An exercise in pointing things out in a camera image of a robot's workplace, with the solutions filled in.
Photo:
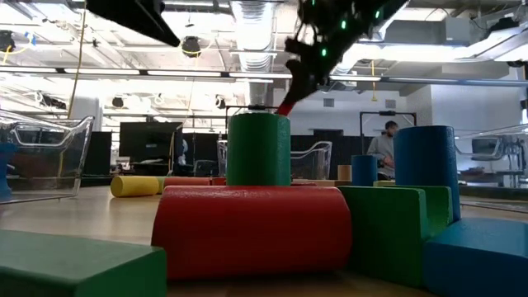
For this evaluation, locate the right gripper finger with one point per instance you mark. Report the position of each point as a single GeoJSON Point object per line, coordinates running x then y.
{"type": "Point", "coordinates": [298, 90]}

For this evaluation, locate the red cylinder block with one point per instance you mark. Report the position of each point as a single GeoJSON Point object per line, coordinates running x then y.
{"type": "Point", "coordinates": [187, 181]}
{"type": "Point", "coordinates": [251, 231]}

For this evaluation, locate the large green block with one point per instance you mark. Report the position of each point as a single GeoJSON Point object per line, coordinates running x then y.
{"type": "Point", "coordinates": [383, 235]}

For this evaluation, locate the blue arch block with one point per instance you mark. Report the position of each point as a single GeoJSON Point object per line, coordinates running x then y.
{"type": "Point", "coordinates": [5, 169]}

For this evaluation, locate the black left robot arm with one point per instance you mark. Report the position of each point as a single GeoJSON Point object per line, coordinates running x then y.
{"type": "Point", "coordinates": [132, 18]}

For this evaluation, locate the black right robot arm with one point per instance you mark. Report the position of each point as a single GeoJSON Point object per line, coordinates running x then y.
{"type": "Point", "coordinates": [350, 12]}

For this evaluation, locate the clear plastic bin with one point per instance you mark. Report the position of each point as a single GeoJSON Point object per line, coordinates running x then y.
{"type": "Point", "coordinates": [49, 165]}
{"type": "Point", "coordinates": [495, 165]}
{"type": "Point", "coordinates": [313, 161]}

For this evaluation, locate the person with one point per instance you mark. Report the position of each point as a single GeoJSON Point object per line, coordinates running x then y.
{"type": "Point", "coordinates": [381, 150]}

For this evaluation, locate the long ceiling light strip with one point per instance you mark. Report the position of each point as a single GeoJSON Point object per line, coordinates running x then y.
{"type": "Point", "coordinates": [183, 73]}

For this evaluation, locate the black ceiling speaker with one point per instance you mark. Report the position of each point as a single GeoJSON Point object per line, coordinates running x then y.
{"type": "Point", "coordinates": [191, 46]}

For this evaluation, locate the light green cylinder block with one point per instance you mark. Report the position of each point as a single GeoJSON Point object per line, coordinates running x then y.
{"type": "Point", "coordinates": [161, 185]}

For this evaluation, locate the yellow cylinder block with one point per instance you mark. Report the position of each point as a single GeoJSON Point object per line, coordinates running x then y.
{"type": "Point", "coordinates": [134, 186]}

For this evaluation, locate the blue plank block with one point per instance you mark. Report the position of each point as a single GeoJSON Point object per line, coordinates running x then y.
{"type": "Point", "coordinates": [478, 255]}

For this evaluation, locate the green plank block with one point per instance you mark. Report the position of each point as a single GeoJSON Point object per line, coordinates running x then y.
{"type": "Point", "coordinates": [74, 264]}

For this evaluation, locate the silver ceiling air duct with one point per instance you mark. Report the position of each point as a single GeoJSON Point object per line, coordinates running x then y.
{"type": "Point", "coordinates": [253, 41]}

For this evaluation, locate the black metal stand frame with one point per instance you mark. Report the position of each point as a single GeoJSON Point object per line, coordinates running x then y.
{"type": "Point", "coordinates": [387, 113]}

